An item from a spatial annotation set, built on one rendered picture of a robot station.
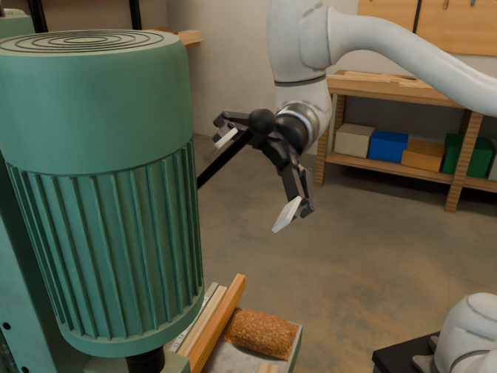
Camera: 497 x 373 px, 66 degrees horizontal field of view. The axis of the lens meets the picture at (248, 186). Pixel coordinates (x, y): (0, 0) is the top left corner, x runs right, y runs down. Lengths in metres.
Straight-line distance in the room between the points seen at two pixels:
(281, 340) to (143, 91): 0.62
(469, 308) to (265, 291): 1.40
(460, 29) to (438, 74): 2.75
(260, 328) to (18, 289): 0.47
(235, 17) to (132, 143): 3.66
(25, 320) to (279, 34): 0.58
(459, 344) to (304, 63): 0.70
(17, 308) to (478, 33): 3.36
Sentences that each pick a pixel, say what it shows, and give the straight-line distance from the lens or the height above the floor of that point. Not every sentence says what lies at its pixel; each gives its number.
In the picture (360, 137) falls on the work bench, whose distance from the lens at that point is 3.28.
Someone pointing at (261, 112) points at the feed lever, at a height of 1.41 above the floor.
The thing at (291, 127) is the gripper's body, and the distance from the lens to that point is 0.65.
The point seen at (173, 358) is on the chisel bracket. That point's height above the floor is 1.07.
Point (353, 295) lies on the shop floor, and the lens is 2.31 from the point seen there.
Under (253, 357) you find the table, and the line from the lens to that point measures 0.83.
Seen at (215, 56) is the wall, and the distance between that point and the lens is 4.11.
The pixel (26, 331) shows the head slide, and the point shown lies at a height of 1.17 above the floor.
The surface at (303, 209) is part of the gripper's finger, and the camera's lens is 0.58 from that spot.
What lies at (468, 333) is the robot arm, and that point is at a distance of 1.04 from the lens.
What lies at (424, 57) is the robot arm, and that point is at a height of 1.44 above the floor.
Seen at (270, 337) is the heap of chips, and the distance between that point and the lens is 0.82.
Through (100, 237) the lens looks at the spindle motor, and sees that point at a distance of 0.37.
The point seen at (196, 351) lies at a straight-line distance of 0.79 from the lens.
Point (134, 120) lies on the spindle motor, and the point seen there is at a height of 1.45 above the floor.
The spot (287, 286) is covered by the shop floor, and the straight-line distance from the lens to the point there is 2.30.
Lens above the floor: 1.55
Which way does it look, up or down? 28 degrees down
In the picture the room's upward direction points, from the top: straight up
